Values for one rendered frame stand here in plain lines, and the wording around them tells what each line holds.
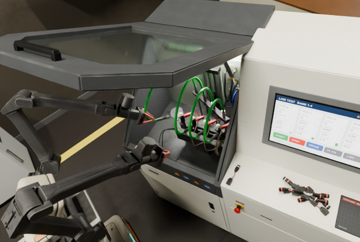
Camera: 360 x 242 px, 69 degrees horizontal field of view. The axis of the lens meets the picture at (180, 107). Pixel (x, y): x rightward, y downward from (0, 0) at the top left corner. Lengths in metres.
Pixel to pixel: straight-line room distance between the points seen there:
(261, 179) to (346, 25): 0.84
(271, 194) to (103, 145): 2.14
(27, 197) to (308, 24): 1.38
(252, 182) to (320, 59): 0.68
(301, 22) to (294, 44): 0.29
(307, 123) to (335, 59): 0.29
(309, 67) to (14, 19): 2.75
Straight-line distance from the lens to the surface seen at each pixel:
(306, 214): 1.42
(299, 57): 1.17
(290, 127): 1.29
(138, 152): 1.12
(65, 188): 0.97
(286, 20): 1.52
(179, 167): 1.56
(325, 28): 1.47
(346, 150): 1.32
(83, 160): 3.14
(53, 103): 1.35
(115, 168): 1.05
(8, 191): 3.28
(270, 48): 1.20
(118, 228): 2.31
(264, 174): 1.47
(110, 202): 2.75
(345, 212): 1.46
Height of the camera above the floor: 2.30
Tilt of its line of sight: 48 degrees down
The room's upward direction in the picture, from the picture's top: 18 degrees counter-clockwise
